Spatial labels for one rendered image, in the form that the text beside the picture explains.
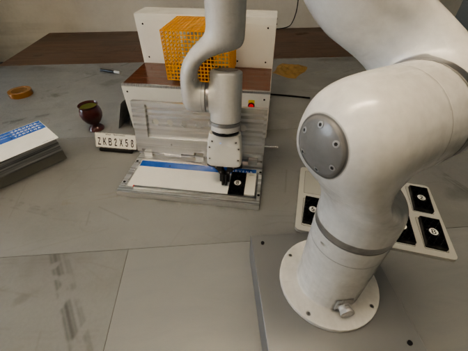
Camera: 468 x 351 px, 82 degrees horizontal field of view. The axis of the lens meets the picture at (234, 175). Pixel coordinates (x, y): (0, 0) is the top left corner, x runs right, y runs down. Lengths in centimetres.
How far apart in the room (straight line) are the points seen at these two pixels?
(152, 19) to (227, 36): 64
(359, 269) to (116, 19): 255
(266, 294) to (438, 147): 39
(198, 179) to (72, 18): 217
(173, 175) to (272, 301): 51
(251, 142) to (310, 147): 62
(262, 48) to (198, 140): 47
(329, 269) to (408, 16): 35
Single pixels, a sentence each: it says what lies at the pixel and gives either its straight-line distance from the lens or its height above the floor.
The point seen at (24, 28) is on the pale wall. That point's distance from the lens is 301.
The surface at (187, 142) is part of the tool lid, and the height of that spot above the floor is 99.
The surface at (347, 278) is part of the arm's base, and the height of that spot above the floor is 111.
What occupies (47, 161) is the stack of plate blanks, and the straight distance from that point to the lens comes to 113.
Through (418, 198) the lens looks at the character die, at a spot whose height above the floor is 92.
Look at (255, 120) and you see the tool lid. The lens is 86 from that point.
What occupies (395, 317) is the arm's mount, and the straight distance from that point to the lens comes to 62.
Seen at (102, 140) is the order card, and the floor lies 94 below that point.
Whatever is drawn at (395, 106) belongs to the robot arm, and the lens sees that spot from 26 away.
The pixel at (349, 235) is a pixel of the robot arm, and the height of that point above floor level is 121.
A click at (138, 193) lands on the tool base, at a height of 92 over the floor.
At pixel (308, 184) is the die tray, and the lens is 89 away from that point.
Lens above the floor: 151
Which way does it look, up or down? 42 degrees down
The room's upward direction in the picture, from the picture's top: straight up
